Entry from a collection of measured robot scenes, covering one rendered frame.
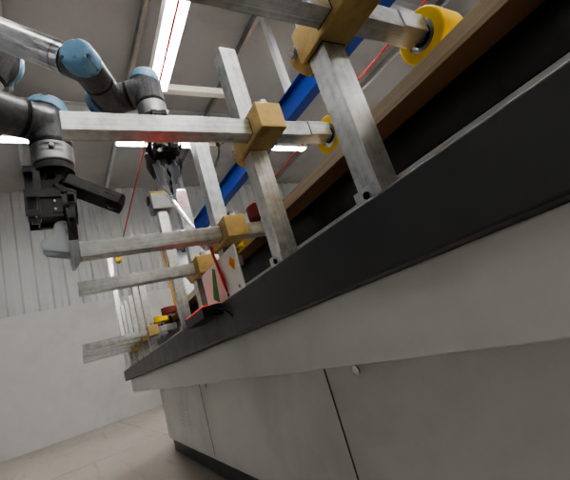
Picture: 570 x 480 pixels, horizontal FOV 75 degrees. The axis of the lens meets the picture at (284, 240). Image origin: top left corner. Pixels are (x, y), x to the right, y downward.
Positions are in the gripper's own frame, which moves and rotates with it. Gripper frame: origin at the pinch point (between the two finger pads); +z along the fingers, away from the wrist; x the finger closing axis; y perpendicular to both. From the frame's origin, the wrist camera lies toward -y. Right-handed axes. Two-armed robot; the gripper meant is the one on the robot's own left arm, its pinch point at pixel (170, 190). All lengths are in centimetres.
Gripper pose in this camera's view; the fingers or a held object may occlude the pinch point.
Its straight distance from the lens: 99.6
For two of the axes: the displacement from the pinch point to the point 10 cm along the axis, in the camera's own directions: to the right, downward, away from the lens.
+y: 4.3, -3.7, -8.2
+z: 3.0, 9.2, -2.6
